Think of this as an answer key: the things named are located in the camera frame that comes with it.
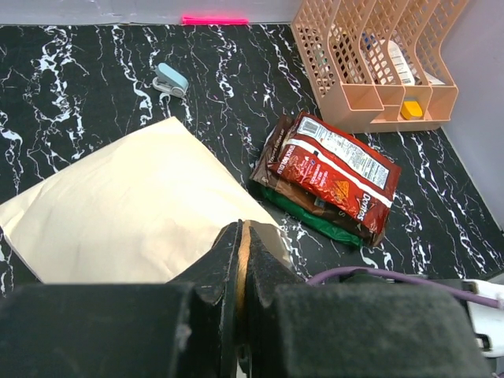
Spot red brown snack box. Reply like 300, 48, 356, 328
250, 115, 383, 246

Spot pink tape strip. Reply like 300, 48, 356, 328
181, 15, 249, 26

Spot brown paper bag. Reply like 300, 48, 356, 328
1, 117, 290, 284

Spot red Doritos chips bag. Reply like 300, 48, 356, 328
268, 112, 401, 235

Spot orange desk organizer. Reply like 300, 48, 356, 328
291, 1, 468, 133

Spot white labelled bottle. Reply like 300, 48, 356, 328
387, 40, 415, 85

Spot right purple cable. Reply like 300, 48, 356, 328
306, 265, 504, 309

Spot green chips bag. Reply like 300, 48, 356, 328
260, 186, 363, 248

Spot yellow sticky notes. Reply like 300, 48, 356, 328
400, 99, 423, 120

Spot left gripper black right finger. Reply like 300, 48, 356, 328
237, 224, 491, 377

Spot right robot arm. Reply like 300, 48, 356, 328
338, 269, 471, 299

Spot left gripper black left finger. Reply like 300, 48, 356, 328
1, 221, 243, 377

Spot light blue stapler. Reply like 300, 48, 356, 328
152, 63, 189, 98

